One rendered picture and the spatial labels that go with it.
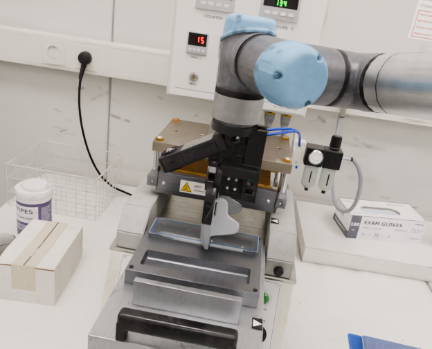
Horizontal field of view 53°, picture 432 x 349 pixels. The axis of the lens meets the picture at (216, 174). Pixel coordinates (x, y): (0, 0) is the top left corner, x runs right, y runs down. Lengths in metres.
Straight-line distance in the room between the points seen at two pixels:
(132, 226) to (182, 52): 0.42
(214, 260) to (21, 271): 0.42
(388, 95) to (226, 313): 0.35
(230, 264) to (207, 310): 0.11
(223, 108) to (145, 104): 0.81
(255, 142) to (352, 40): 0.78
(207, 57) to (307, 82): 0.51
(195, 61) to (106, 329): 0.63
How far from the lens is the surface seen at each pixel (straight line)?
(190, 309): 0.62
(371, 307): 1.14
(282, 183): 0.84
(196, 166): 0.87
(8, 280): 0.98
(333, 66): 0.56
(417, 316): 1.18
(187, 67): 1.01
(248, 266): 0.70
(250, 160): 0.66
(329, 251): 1.22
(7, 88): 1.58
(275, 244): 0.80
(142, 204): 0.83
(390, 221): 1.33
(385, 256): 1.28
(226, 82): 0.62
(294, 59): 0.50
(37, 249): 1.00
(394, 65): 0.55
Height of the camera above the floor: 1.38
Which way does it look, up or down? 22 degrees down
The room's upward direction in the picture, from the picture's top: 8 degrees clockwise
